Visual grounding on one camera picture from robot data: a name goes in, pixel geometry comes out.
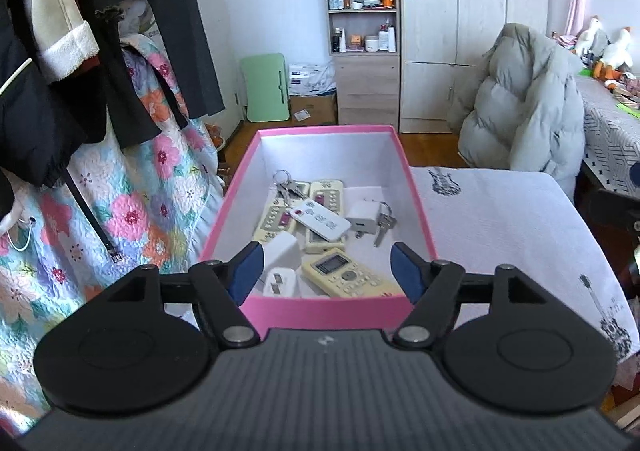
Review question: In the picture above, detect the grey puffer jacket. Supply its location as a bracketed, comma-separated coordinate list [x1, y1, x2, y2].
[447, 22, 586, 192]

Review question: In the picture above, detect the cream remote control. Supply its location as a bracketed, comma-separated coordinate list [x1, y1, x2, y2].
[305, 178, 347, 254]
[252, 195, 306, 244]

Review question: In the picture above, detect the white plush goose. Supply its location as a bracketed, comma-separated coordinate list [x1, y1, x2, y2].
[600, 27, 636, 79]
[575, 16, 612, 63]

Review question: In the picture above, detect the wooden bookshelf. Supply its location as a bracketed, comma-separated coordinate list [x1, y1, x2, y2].
[320, 0, 401, 127]

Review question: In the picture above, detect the white block charger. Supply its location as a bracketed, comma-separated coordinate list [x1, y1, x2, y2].
[260, 231, 306, 277]

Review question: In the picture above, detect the black jacket with white piping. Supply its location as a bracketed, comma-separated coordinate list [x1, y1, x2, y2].
[0, 0, 108, 232]

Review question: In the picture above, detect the dark grey hanging garment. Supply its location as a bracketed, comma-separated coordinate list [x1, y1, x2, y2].
[65, 0, 226, 147]

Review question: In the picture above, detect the brown cardboard box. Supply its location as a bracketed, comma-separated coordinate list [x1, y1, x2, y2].
[290, 94, 337, 124]

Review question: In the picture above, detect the white printed package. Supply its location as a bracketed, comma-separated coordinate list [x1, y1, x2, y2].
[289, 62, 337, 97]

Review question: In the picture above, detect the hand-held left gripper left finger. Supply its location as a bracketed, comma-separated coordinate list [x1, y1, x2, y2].
[105, 241, 265, 349]

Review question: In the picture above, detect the cream remote with large display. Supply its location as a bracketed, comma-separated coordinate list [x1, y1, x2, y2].
[300, 249, 403, 299]

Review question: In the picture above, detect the pink cardboard box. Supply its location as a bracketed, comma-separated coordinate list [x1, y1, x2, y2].
[196, 125, 438, 332]

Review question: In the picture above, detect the white wardrobe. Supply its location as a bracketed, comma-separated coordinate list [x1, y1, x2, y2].
[185, 0, 246, 142]

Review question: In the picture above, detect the key bunch with ring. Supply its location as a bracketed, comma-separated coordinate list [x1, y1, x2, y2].
[271, 170, 313, 207]

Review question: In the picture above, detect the white guitar print tablecloth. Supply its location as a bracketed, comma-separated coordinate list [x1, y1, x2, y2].
[410, 166, 633, 387]

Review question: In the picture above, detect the grey patterned tablecloth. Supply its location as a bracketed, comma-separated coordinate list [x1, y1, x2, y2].
[575, 76, 640, 192]

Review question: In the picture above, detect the white cube plug charger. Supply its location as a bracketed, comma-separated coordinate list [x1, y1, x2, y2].
[345, 200, 383, 238]

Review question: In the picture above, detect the light wood wardrobe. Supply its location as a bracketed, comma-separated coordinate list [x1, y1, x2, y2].
[397, 0, 551, 134]

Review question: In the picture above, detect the black belt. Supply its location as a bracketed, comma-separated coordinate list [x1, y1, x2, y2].
[65, 166, 123, 262]

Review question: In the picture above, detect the floral quilt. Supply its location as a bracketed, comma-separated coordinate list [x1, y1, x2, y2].
[0, 34, 226, 437]

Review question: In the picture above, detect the single silver key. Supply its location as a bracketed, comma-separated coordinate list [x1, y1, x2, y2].
[372, 201, 398, 248]

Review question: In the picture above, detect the white remote control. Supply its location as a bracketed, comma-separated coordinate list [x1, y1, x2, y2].
[289, 198, 352, 242]

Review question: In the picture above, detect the green folding table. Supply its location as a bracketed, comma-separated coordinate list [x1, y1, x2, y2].
[240, 54, 291, 123]

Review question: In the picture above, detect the small white adapter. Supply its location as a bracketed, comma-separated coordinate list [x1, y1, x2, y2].
[257, 267, 300, 298]

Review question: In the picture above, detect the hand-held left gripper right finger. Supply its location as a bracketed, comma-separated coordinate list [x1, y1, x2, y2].
[390, 241, 548, 349]

